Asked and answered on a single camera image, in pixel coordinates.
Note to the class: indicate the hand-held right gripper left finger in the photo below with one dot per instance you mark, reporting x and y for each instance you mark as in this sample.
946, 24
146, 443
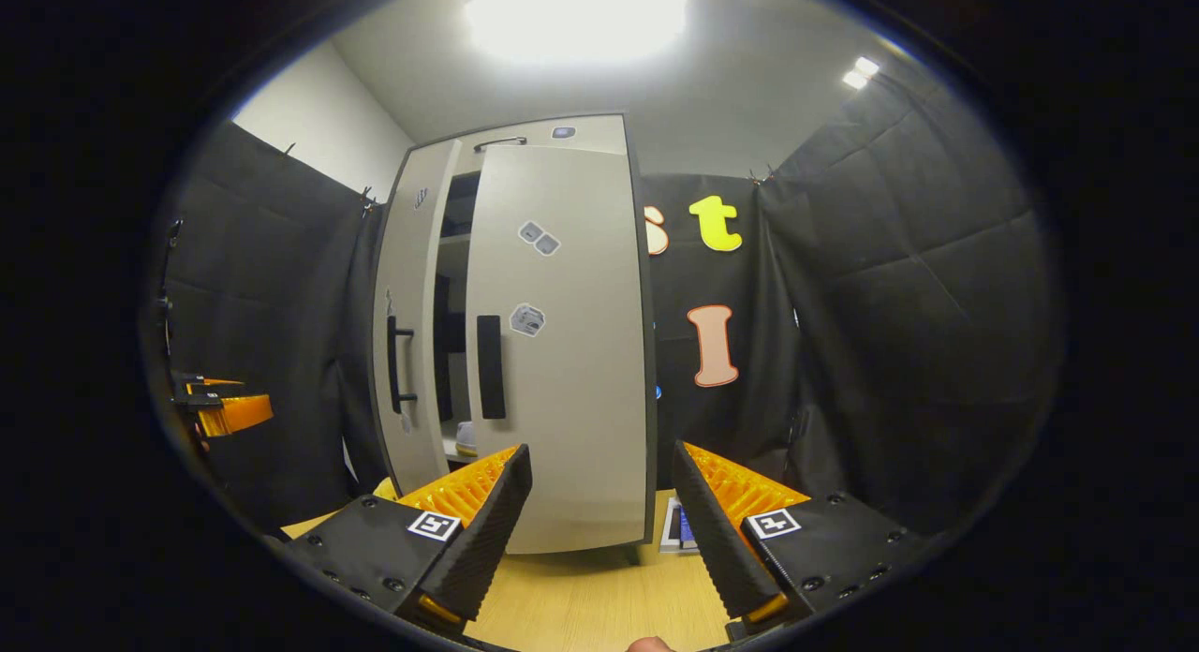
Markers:
487, 544

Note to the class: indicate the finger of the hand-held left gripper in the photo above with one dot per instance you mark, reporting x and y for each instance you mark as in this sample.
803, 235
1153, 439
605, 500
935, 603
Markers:
234, 416
214, 386

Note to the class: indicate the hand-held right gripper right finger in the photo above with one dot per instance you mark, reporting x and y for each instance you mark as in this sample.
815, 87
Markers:
717, 549

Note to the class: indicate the white striped shoe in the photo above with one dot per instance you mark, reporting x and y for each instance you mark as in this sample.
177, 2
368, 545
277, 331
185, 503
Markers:
466, 438

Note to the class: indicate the grey cabinet door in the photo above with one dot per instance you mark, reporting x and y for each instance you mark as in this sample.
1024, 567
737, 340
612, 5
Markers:
581, 399
412, 259

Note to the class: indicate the grey shoe cabinet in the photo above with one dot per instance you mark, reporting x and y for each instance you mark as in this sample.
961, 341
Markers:
599, 132

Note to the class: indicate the blue white box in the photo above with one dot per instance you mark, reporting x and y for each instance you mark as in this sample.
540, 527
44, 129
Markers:
681, 526

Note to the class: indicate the black backdrop cloth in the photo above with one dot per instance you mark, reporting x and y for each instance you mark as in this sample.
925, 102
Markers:
890, 305

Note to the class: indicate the small ceiling light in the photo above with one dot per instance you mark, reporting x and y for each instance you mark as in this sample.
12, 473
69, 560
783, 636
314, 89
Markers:
860, 73

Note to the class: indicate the large ceiling light panel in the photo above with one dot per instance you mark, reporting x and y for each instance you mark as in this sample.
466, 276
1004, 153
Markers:
576, 15

